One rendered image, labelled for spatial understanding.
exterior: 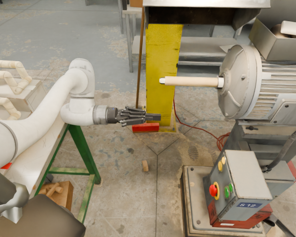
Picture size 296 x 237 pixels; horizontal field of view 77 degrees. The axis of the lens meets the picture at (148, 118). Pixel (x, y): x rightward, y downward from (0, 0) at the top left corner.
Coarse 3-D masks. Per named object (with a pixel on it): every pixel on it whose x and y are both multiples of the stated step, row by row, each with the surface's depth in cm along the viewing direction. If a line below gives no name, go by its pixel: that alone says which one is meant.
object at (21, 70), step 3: (21, 66) 84; (18, 69) 84; (21, 69) 84; (24, 69) 86; (18, 72) 85; (21, 72) 85; (24, 72) 86; (21, 75) 86; (24, 75) 86; (27, 75) 88
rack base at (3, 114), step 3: (0, 111) 88; (3, 111) 88; (6, 111) 88; (21, 111) 88; (24, 111) 88; (0, 114) 86; (3, 114) 86; (6, 114) 86; (9, 114) 86; (21, 114) 86; (24, 114) 86; (27, 114) 86; (30, 114) 87; (0, 117) 85; (3, 117) 85; (6, 117) 85; (21, 117) 85; (24, 117) 85; (27, 117) 85
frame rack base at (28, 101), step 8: (0, 80) 92; (16, 80) 92; (32, 80) 92; (40, 80) 92; (0, 88) 87; (8, 88) 87; (40, 88) 92; (0, 96) 83; (8, 96) 83; (16, 96) 83; (24, 96) 83; (32, 96) 87; (40, 96) 93; (16, 104) 85; (24, 104) 84; (32, 104) 88; (32, 112) 88
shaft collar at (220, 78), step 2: (216, 76) 66; (218, 76) 64; (220, 76) 64; (222, 76) 64; (218, 78) 63; (220, 78) 63; (222, 78) 63; (218, 80) 63; (220, 80) 63; (222, 80) 63; (218, 82) 63; (220, 82) 63; (222, 82) 63; (218, 84) 63; (220, 84) 63; (222, 84) 63; (218, 86) 64; (220, 86) 64; (222, 86) 64; (216, 88) 65; (218, 88) 65; (220, 88) 65
